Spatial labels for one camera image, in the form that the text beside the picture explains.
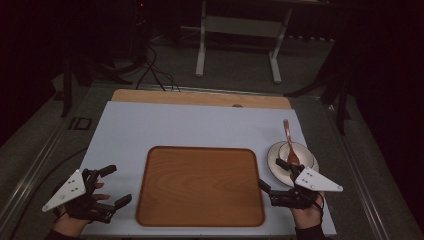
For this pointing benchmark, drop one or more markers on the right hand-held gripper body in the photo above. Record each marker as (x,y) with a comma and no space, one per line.
(316,182)

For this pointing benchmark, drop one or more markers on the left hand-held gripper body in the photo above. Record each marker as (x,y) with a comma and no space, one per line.
(68,190)

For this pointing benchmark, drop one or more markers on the white plate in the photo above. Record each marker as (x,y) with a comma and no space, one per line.
(276,168)

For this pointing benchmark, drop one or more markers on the copper spoon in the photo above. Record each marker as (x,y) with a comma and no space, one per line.
(290,146)

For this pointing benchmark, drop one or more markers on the small white bowl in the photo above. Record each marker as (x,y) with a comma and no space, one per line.
(305,155)

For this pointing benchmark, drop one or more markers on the person's left hand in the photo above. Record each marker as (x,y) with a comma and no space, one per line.
(70,225)

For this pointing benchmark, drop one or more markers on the person's right hand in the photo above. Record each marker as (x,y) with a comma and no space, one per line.
(308,216)

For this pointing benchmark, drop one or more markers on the black floor box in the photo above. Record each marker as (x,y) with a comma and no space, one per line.
(80,123)

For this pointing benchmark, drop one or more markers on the wooden tray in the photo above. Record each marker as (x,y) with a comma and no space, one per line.
(200,186)

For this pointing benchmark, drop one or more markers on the black metal stand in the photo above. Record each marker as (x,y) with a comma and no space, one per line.
(67,90)
(340,90)

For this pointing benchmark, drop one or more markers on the white table mat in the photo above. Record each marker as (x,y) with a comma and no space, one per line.
(186,123)

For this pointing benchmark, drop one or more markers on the white metal desk frame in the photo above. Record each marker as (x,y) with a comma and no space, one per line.
(240,26)

